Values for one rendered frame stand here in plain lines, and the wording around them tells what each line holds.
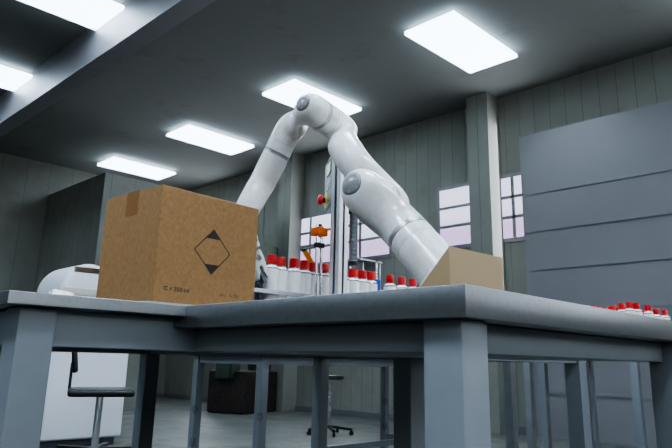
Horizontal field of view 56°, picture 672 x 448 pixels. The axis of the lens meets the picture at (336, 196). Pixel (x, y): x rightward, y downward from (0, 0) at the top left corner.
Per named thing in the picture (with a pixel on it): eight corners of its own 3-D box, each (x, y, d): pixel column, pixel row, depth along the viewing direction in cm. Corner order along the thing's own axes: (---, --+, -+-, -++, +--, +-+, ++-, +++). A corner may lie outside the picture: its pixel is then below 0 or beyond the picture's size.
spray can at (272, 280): (270, 316, 217) (273, 256, 223) (279, 315, 214) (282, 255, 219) (258, 315, 214) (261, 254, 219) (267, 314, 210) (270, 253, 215)
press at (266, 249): (288, 412, 934) (296, 198, 1016) (229, 415, 862) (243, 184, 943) (252, 408, 992) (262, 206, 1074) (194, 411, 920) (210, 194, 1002)
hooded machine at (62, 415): (88, 436, 600) (107, 274, 638) (123, 444, 554) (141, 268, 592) (1, 442, 547) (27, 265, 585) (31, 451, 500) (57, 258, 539)
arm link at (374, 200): (438, 228, 169) (392, 178, 186) (399, 204, 156) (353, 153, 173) (408, 260, 172) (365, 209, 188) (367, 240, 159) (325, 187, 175)
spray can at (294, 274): (298, 318, 224) (300, 260, 229) (300, 317, 219) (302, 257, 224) (284, 317, 223) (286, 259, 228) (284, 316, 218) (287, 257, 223)
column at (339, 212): (337, 333, 219) (340, 148, 236) (346, 332, 216) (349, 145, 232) (327, 332, 216) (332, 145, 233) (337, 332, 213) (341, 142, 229)
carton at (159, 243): (194, 315, 176) (202, 220, 183) (253, 312, 161) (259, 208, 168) (94, 306, 154) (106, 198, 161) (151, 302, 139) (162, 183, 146)
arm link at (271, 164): (288, 156, 203) (246, 241, 201) (289, 159, 219) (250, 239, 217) (263, 143, 202) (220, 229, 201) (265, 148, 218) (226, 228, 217)
